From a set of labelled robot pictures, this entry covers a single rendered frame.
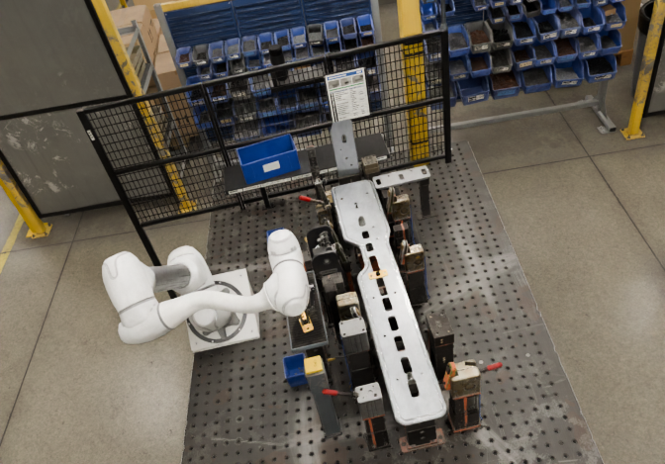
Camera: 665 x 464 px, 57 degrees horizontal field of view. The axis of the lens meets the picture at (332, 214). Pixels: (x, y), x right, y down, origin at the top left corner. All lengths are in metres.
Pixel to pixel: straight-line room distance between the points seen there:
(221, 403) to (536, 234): 2.41
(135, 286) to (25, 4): 2.50
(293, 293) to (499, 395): 1.15
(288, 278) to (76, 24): 2.77
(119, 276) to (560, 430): 1.73
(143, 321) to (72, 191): 2.96
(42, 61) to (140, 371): 2.07
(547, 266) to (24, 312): 3.55
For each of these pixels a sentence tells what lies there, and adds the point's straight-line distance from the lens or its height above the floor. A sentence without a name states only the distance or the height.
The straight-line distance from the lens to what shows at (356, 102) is 3.30.
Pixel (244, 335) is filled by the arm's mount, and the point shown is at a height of 0.73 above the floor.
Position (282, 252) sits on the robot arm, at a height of 1.64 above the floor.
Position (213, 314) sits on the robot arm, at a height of 1.02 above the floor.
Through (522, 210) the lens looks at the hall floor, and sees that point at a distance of 4.43.
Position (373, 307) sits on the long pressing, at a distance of 2.56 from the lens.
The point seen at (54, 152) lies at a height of 0.71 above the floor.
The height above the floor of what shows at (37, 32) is 1.59.
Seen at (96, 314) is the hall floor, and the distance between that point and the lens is 4.47.
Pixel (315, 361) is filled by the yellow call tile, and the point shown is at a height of 1.16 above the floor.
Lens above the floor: 2.98
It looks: 41 degrees down
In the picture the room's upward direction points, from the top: 12 degrees counter-clockwise
